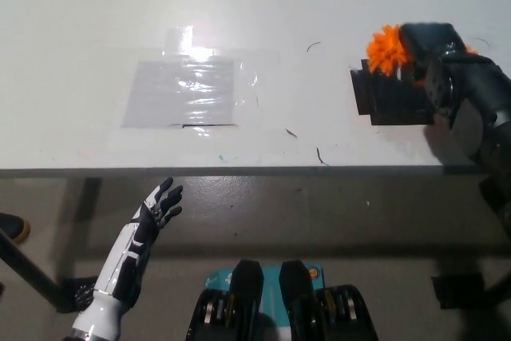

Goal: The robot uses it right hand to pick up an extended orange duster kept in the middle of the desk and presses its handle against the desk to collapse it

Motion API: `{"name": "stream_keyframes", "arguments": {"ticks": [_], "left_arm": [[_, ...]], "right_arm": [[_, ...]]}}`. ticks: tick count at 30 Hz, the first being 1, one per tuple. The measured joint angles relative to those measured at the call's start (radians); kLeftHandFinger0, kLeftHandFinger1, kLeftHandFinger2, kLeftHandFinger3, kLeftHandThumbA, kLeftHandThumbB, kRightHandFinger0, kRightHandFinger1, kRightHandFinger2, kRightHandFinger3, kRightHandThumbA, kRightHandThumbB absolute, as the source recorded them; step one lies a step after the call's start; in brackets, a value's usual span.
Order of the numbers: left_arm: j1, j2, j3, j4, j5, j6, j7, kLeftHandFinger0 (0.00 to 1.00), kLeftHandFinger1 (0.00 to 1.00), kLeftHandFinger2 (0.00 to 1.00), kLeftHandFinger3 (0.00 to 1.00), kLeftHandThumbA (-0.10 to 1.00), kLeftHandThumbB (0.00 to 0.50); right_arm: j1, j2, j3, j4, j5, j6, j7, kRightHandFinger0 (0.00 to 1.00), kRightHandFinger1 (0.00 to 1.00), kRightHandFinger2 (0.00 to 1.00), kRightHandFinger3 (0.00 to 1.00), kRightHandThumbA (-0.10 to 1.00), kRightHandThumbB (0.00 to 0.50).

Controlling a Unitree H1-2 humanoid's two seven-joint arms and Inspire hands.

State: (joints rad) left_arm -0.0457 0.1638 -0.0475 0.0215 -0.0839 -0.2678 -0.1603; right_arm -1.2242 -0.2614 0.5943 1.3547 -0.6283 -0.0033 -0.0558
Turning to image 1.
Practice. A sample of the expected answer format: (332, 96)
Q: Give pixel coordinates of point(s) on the grey desk leg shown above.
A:
(85, 209)

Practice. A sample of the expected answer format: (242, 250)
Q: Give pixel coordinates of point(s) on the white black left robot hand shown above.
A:
(137, 233)

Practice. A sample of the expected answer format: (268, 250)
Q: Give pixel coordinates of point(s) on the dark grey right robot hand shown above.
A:
(431, 39)

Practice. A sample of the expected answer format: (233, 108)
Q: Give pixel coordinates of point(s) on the black tape patch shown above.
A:
(395, 101)

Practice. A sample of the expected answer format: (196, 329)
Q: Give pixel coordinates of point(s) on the black diagonal frame bar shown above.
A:
(32, 269)

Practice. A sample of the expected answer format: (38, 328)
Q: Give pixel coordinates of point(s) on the grey plastic-covered sheet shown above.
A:
(159, 97)

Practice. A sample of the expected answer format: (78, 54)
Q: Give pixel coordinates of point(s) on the orange microfibre extendable duster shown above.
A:
(385, 51)

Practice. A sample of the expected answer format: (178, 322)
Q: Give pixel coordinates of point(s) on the black shoe tan sole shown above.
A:
(14, 227)

